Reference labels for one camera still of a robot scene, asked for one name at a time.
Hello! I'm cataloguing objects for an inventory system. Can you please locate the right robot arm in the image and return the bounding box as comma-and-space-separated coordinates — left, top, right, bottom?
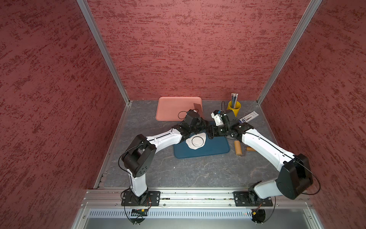
206, 110, 313, 206

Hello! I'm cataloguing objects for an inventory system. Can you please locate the aluminium front rail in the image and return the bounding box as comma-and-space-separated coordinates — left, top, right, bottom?
81, 188, 314, 209

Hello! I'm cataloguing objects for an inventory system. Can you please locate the white dough piece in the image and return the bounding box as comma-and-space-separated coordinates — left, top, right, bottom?
185, 133, 206, 150

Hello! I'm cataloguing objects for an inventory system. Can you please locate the wooden rolling pin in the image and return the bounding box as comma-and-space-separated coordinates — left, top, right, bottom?
234, 140, 256, 156

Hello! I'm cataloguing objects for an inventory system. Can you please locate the teal tray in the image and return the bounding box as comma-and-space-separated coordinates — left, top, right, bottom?
173, 130, 230, 159

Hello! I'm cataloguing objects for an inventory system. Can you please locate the yellow cup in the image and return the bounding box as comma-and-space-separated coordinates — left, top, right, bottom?
227, 101, 241, 117

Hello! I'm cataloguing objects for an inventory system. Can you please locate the white blue pencil box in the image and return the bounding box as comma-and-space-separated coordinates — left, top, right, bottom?
239, 111, 259, 123

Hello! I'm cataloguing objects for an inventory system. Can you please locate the corner aluminium post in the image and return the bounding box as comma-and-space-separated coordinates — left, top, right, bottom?
256, 0, 322, 106
77, 0, 130, 105

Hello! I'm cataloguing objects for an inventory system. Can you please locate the left corner aluminium post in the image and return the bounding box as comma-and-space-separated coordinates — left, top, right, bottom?
77, 0, 130, 105

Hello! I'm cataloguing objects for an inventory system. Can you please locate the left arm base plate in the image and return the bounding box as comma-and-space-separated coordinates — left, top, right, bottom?
121, 190, 161, 207

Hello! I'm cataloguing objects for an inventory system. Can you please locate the pink tray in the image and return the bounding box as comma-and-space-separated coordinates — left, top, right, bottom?
155, 97, 204, 122

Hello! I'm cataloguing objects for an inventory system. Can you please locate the right corner aluminium post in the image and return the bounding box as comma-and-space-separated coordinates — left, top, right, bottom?
256, 0, 322, 106

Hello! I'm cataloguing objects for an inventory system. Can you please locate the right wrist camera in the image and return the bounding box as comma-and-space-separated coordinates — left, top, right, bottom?
211, 110, 224, 127

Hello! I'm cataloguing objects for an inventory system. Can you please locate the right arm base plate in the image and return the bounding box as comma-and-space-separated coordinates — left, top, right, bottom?
233, 191, 274, 207

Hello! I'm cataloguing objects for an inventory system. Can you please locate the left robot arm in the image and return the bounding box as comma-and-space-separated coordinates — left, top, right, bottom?
119, 110, 209, 206

